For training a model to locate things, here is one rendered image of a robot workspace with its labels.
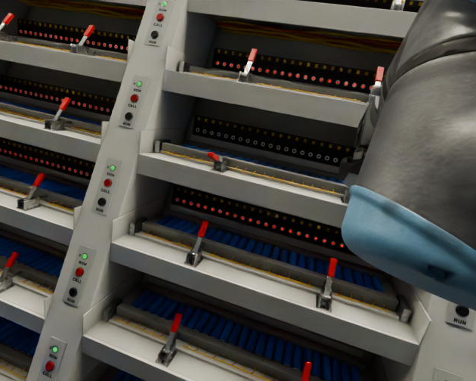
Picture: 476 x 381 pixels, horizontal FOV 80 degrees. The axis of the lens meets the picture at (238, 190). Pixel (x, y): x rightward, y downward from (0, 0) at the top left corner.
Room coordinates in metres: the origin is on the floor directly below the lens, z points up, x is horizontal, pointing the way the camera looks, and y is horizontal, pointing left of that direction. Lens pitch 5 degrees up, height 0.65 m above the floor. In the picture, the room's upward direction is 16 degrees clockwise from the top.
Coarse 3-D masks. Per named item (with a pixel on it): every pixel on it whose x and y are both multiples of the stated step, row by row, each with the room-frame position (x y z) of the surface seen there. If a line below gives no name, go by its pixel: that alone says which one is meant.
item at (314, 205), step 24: (144, 144) 0.62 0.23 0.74; (216, 144) 0.75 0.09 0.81; (144, 168) 0.62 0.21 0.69; (168, 168) 0.60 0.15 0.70; (192, 168) 0.59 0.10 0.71; (336, 168) 0.68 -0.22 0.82; (216, 192) 0.59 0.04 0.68; (240, 192) 0.57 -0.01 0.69; (264, 192) 0.56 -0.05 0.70; (288, 192) 0.54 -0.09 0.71; (312, 192) 0.57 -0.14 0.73; (312, 216) 0.54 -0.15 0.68; (336, 216) 0.53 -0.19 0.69
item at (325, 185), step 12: (168, 144) 0.65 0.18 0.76; (192, 156) 0.64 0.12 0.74; (204, 156) 0.63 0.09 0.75; (240, 168) 0.61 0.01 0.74; (252, 168) 0.61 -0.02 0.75; (264, 168) 0.60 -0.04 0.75; (288, 180) 0.59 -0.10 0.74; (300, 180) 0.58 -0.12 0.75; (312, 180) 0.58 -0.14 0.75; (324, 180) 0.58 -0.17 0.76; (336, 192) 0.57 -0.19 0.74
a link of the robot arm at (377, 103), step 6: (372, 90) 0.26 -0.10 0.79; (378, 90) 0.26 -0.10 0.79; (378, 96) 0.27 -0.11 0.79; (372, 102) 0.28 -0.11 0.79; (378, 102) 0.27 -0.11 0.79; (384, 102) 0.25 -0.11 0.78; (372, 108) 0.27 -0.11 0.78; (378, 108) 0.26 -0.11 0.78; (372, 114) 0.28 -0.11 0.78; (378, 114) 0.26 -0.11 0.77; (372, 120) 0.28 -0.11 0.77
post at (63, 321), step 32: (192, 32) 0.68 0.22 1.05; (128, 64) 0.63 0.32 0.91; (160, 64) 0.62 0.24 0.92; (160, 96) 0.63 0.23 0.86; (192, 96) 0.78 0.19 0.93; (128, 128) 0.62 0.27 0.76; (160, 128) 0.67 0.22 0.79; (128, 160) 0.62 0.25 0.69; (96, 192) 0.63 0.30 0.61; (128, 192) 0.62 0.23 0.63; (160, 192) 0.76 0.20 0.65; (96, 224) 0.62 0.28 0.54; (96, 256) 0.62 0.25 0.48; (64, 288) 0.63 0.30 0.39; (96, 288) 0.61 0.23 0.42; (64, 320) 0.62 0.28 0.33; (64, 352) 0.62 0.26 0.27
